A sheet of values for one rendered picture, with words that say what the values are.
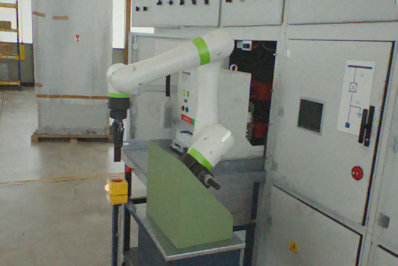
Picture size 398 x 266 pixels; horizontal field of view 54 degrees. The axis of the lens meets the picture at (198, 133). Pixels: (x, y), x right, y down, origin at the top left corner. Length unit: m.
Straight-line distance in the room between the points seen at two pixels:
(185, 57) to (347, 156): 0.79
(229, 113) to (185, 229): 0.80
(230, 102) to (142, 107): 0.83
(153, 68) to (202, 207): 0.57
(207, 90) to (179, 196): 0.54
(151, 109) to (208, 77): 1.02
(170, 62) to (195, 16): 1.30
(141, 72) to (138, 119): 1.21
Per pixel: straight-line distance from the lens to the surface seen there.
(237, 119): 2.15
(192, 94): 2.29
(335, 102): 1.81
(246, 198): 2.28
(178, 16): 2.96
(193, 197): 1.51
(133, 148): 2.51
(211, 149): 1.59
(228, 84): 2.09
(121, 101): 1.70
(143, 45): 2.70
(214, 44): 1.63
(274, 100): 2.18
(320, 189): 1.91
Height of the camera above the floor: 1.52
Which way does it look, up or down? 12 degrees down
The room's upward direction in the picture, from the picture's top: 4 degrees clockwise
